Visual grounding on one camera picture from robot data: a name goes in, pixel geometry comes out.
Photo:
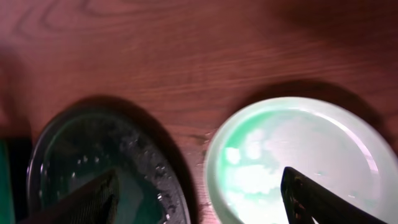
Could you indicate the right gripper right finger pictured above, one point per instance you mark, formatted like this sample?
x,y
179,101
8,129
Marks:
x,y
307,202

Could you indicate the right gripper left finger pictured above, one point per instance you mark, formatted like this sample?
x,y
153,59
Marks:
x,y
96,202

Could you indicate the pale green plate front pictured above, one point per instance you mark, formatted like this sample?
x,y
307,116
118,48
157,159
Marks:
x,y
325,142

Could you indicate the round black serving tray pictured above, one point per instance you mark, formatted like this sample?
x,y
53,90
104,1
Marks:
x,y
84,142

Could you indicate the dark green rectangular tray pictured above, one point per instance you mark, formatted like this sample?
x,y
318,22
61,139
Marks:
x,y
15,154

